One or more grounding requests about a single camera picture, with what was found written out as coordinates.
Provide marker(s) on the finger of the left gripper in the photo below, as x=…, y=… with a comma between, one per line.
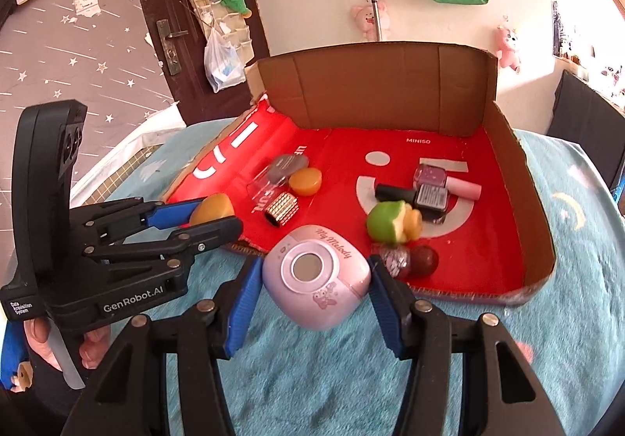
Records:
x=119, y=219
x=128, y=260

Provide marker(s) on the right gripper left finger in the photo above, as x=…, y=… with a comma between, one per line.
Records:
x=127, y=394

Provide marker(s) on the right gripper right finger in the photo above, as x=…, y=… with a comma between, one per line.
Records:
x=501, y=395

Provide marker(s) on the glitter bottle dark red cap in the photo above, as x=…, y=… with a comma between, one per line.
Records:
x=402, y=261

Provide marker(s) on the silver beaded cylinder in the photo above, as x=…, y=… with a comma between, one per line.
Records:
x=281, y=209

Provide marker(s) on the green yellow toy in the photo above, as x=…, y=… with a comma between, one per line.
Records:
x=394, y=222

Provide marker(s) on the black nail polish bottle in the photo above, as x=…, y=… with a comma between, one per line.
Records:
x=430, y=200

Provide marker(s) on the pink My Melody case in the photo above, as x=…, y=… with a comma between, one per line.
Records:
x=316, y=277

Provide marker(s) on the pink nail polish bottle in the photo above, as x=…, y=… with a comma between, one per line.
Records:
x=437, y=176

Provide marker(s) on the clear plastic cup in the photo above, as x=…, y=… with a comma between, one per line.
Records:
x=265, y=187

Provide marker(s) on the person's left hand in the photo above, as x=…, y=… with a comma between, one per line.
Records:
x=91, y=351

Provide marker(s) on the teal fluffy blanket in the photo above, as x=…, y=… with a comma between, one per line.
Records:
x=344, y=381

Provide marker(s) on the white plastic bag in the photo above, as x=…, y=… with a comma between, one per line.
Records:
x=222, y=66

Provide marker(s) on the dark wooden door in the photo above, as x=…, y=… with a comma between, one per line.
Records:
x=196, y=100

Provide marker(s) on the cardboard box red lining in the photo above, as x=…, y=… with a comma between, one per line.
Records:
x=370, y=114

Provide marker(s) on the dark covered side table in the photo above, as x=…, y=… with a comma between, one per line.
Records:
x=582, y=116

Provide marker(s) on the pink pig plush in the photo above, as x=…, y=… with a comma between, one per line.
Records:
x=363, y=16

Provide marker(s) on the pink bunny plush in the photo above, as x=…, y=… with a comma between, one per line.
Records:
x=506, y=41

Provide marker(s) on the orange tipped marker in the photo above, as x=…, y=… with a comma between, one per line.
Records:
x=375, y=12

